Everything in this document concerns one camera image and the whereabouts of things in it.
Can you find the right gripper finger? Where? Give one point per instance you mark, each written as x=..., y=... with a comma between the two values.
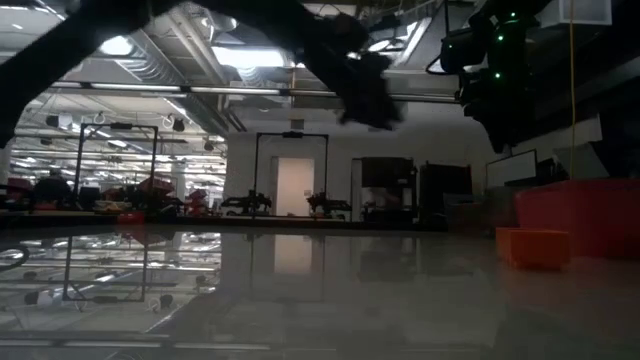
x=501, y=132

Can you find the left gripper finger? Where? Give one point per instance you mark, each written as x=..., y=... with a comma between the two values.
x=372, y=107

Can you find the orange toy block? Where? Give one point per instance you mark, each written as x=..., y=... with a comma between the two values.
x=532, y=250

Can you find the small red toy block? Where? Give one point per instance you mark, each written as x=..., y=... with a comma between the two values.
x=131, y=218

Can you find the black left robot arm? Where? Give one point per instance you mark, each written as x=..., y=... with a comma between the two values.
x=60, y=60

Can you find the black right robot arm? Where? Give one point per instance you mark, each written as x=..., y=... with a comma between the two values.
x=520, y=45

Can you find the black station robot arm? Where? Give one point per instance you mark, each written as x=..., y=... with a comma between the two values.
x=330, y=205
x=247, y=202

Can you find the black cabinet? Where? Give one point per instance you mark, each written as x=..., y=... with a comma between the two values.
x=445, y=187
x=387, y=172

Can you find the grey plastic bin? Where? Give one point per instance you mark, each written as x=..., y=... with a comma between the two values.
x=465, y=212

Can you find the bright ceiling light panel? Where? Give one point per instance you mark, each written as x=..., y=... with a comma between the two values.
x=250, y=57

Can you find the doorway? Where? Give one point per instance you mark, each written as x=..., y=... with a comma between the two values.
x=295, y=185

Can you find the long tube light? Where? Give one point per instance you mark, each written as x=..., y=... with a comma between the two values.
x=240, y=91

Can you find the white ceiling unit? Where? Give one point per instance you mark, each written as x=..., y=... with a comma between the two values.
x=585, y=12

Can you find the pink plastic bin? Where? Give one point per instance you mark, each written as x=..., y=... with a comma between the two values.
x=600, y=215

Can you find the white table cover sheet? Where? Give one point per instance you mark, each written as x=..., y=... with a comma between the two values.
x=350, y=300

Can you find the person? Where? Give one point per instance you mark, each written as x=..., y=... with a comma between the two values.
x=52, y=190

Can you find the white board with black frame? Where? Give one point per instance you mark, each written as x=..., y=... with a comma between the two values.
x=510, y=169

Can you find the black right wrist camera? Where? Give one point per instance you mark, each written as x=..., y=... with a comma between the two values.
x=460, y=50

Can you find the black metal station frame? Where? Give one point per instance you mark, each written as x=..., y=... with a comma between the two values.
x=120, y=126
x=292, y=134

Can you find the round silver air duct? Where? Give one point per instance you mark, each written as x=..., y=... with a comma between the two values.
x=225, y=22

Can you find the spiral silver air duct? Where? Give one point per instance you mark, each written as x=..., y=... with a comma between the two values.
x=150, y=65

